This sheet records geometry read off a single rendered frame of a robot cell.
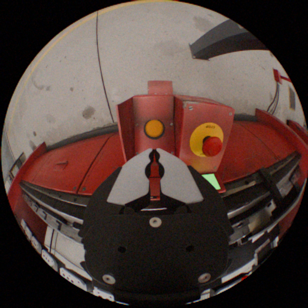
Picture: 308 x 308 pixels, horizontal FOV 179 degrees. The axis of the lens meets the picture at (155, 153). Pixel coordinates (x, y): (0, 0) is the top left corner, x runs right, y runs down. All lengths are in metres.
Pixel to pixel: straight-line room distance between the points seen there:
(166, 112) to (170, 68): 0.75
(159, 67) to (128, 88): 0.31
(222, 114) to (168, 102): 0.12
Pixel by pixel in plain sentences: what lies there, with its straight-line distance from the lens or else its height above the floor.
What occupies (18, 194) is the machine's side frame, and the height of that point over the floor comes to 1.00.
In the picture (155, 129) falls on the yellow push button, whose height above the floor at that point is 0.73.
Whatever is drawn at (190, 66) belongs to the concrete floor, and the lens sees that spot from 1.02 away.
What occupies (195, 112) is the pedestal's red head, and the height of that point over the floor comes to 0.78.
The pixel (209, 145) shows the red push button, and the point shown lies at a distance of 0.18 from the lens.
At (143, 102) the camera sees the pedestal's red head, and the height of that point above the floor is 0.70.
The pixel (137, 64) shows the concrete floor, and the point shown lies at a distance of 0.98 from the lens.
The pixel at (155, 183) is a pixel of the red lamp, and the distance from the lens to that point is 0.22.
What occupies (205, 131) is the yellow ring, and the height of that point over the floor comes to 0.78.
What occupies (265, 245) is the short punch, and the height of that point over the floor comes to 1.10.
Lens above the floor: 0.95
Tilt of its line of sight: 55 degrees down
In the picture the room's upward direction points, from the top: 179 degrees clockwise
